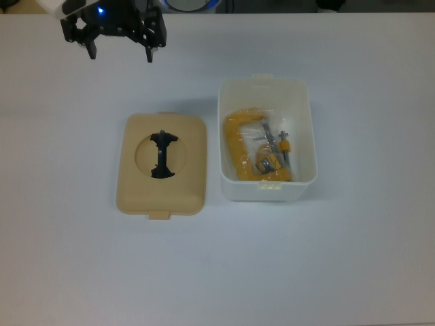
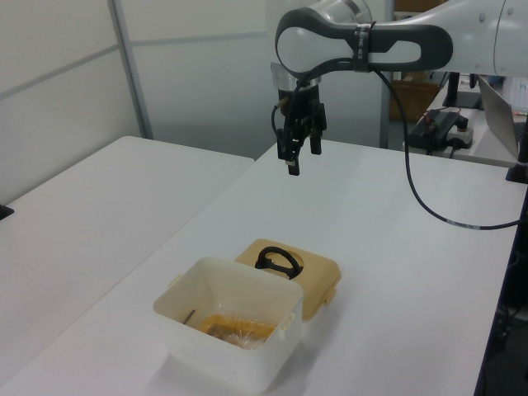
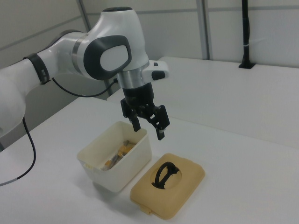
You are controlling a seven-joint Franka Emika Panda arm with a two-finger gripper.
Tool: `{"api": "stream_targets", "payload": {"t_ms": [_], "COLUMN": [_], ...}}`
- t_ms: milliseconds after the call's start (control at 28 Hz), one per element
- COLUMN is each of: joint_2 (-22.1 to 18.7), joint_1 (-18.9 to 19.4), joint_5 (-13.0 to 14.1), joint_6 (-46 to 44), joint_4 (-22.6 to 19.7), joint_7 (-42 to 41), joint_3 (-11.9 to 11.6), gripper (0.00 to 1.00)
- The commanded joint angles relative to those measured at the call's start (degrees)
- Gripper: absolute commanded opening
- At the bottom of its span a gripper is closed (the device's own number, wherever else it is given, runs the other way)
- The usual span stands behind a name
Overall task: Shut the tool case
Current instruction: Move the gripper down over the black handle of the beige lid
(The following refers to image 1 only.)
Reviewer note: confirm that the yellow clamp tool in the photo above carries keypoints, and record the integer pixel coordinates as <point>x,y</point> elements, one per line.
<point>234,149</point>

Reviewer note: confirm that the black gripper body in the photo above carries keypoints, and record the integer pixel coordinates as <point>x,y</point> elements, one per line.
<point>115,30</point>

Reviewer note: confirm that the clear plastic bag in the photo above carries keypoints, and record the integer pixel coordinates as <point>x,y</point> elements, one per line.
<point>273,117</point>

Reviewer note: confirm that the dark background object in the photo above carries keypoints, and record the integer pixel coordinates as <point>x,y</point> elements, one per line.
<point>331,4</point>

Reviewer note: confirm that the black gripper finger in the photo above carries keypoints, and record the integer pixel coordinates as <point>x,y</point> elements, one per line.
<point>157,30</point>
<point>89,42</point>

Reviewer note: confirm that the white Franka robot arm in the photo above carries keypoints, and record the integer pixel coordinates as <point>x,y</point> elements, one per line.
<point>53,6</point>

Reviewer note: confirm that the white plastic tool case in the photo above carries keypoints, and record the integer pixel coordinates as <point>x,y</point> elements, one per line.
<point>265,195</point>

